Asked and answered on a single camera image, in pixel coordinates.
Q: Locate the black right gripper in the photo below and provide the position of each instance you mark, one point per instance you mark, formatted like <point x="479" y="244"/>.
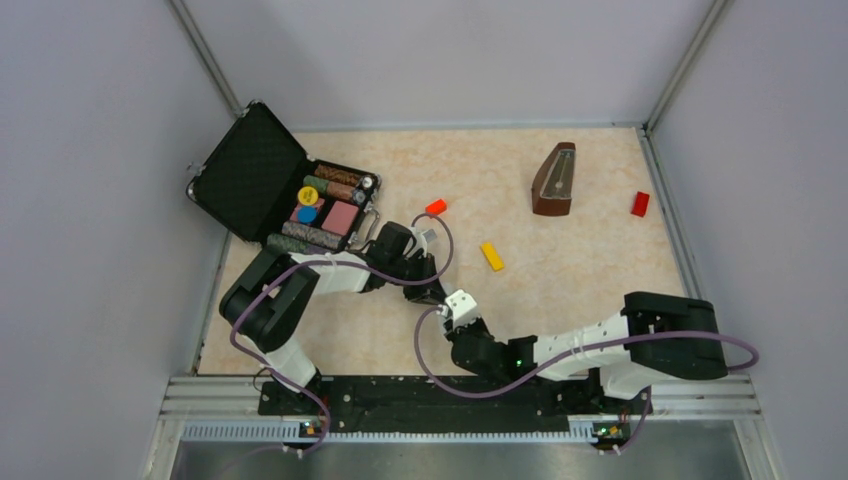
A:
<point x="466" y="327"/>

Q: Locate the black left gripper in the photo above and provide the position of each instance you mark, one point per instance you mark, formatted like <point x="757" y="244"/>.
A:
<point x="427" y="292"/>

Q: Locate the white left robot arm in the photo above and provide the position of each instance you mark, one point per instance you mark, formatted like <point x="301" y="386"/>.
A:
<point x="267" y="301"/>

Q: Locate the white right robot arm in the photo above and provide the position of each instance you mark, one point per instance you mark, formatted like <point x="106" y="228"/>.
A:
<point x="653" y="338"/>

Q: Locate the yellow toy block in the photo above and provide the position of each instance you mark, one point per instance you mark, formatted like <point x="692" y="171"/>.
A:
<point x="492" y="257"/>

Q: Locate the orange toy block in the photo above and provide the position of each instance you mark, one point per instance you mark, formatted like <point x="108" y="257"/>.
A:
<point x="436" y="207"/>

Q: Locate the pink card deck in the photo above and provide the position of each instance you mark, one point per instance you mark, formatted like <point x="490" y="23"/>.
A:
<point x="340" y="218"/>

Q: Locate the blue poker chip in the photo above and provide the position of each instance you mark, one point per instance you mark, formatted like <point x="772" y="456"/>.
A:
<point x="306" y="214"/>

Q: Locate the yellow poker chip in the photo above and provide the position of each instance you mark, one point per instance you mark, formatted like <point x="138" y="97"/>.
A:
<point x="308" y="196"/>

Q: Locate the brown wooden metronome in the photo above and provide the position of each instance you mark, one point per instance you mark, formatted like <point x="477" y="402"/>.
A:
<point x="551" y="189"/>

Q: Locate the black poker chip case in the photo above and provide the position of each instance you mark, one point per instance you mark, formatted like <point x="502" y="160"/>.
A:
<point x="249" y="184"/>

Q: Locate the red toy brick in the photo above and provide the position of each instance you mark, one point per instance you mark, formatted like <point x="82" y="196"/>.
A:
<point x="640" y="204"/>

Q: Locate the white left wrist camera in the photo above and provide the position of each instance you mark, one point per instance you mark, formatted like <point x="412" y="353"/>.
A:
<point x="423" y="237"/>

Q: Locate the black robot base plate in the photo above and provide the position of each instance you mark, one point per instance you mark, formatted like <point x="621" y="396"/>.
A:
<point x="414" y="404"/>

